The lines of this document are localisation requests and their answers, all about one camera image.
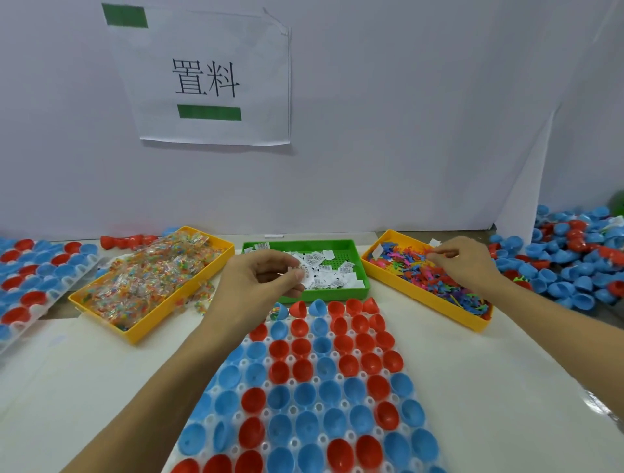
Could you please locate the person's right hand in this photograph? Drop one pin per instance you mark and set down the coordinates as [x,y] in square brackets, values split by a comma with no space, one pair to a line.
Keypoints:
[475,265]

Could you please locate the green round object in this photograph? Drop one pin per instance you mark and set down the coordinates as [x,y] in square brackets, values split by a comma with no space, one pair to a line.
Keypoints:
[617,203]

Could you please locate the person's left hand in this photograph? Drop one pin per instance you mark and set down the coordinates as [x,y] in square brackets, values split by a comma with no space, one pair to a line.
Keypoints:
[243,292]

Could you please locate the green plastic tray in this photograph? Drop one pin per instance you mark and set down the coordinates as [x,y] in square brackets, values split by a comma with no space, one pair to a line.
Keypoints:
[336,294]

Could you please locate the rows of capsule halves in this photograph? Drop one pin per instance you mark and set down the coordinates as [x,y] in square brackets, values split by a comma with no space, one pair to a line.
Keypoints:
[29,273]
[302,370]

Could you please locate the pile of white slips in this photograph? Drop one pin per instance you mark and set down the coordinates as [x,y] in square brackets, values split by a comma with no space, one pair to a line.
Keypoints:
[331,273]

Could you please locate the red capsule half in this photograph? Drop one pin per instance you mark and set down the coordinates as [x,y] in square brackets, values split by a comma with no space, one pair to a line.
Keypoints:
[150,239]
[110,242]
[132,240]

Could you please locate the person's right forearm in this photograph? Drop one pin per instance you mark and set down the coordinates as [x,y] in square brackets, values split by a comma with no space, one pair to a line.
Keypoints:
[560,326]

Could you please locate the loose heap of capsule halves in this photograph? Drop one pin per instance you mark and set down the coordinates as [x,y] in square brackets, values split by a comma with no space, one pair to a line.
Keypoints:
[570,263]

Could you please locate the person's left forearm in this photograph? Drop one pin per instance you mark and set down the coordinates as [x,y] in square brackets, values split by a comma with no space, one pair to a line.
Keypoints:
[161,399]

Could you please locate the person's right thumb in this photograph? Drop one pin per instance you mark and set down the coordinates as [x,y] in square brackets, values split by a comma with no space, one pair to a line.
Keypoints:
[444,259]

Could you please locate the white paper wall sign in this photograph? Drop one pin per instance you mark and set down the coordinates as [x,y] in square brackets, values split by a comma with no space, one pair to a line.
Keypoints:
[204,73]

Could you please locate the green tape strip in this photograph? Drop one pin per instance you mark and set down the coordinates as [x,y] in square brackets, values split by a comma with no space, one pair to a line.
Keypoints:
[209,112]
[125,15]

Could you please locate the pile of colourful plastic toys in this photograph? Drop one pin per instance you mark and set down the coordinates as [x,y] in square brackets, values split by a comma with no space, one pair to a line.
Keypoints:
[414,270]

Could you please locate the pile of clear bead packets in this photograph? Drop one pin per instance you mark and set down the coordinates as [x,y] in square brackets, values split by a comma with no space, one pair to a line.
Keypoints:
[146,277]

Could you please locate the yellow tray with packets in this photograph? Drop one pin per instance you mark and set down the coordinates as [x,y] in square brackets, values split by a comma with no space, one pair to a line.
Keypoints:
[141,331]

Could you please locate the white printed paper slip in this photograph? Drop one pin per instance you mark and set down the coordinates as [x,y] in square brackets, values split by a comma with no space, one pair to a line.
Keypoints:
[298,274]

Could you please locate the blue capsule half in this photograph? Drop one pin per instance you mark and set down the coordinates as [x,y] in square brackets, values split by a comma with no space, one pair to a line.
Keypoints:
[171,231]

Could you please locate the yellow tray with toys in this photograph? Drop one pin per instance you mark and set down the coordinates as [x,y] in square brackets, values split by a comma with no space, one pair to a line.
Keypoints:
[414,295]

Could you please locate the person's left thumb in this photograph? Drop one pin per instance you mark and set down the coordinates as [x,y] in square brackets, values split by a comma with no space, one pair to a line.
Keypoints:
[287,291]

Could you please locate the large white perforated holder tray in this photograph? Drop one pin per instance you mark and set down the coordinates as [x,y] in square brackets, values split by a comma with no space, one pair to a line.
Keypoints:
[319,405]

